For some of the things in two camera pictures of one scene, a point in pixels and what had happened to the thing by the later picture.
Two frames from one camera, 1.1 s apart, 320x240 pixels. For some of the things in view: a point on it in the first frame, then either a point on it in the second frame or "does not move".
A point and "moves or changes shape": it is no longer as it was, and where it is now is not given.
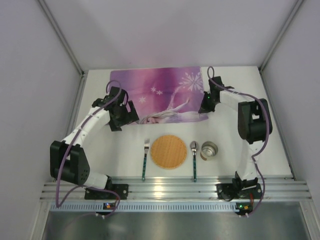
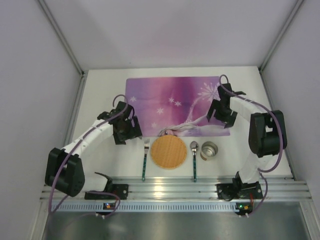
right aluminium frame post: x=279 y=36 does not move
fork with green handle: x=146 y=145 does not move
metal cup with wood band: x=209 y=149 does not move
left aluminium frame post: x=59 y=35 does not move
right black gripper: x=206 y=105 → x=221 y=115
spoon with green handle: x=194 y=146 does not move
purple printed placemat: x=163 y=95 moves or changes shape
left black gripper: x=128 y=115 → x=128 y=132
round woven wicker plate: x=168 y=152 does not move
